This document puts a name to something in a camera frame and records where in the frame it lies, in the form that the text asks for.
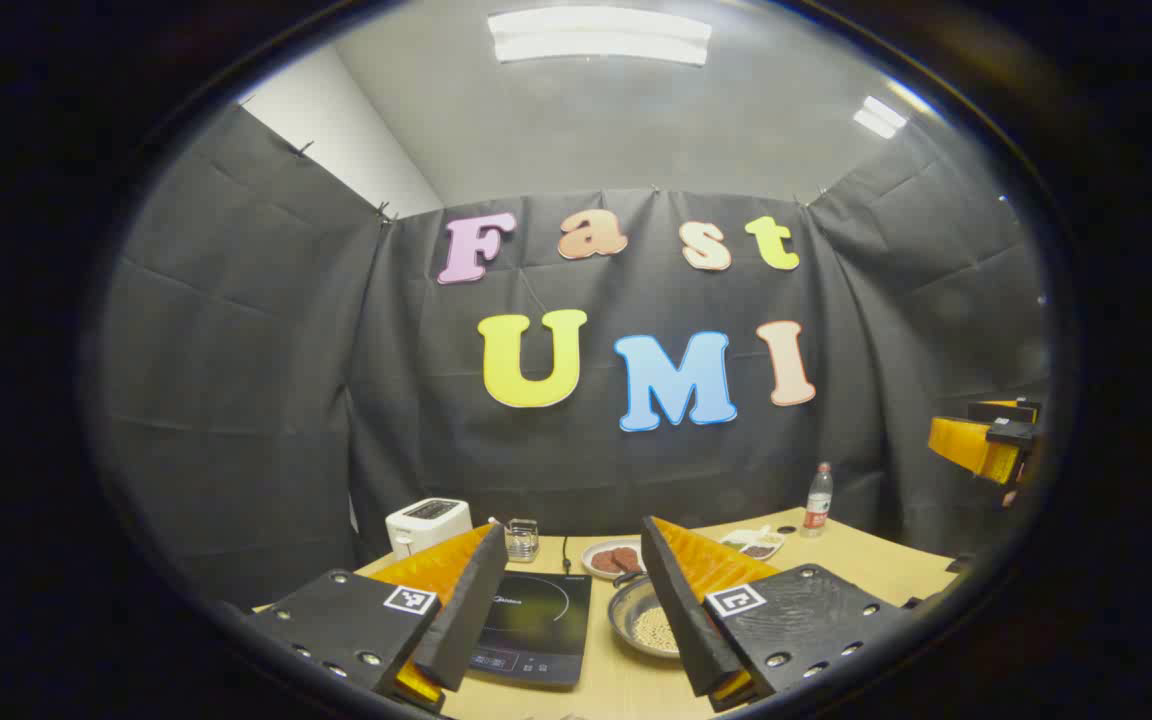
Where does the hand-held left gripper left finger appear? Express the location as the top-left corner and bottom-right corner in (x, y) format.
(241, 522), (509, 713)

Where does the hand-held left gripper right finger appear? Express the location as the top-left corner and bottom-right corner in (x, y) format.
(641, 515), (922, 713)

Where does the stainless steel pot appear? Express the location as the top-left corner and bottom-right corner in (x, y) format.
(608, 570), (682, 659)

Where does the black induction cooktop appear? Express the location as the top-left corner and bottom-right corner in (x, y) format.
(466, 571), (593, 689)

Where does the pile of soybeans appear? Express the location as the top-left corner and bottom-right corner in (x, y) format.
(631, 605), (680, 653)

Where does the white divided dish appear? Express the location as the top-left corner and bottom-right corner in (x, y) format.
(719, 525), (786, 561)

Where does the white toaster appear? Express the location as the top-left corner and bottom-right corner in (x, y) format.
(385, 497), (473, 558)

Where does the white round plate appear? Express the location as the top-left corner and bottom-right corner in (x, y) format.
(581, 539), (649, 581)

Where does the clear plastic water bottle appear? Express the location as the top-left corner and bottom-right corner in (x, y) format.
(802, 462), (834, 539)

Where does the black backdrop cloth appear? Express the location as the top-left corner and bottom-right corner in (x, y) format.
(96, 100), (1052, 611)

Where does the small ceiling light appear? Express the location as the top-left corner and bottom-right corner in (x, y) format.
(853, 95), (908, 140)

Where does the long ceiling light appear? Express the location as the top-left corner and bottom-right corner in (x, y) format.
(487, 7), (713, 67)

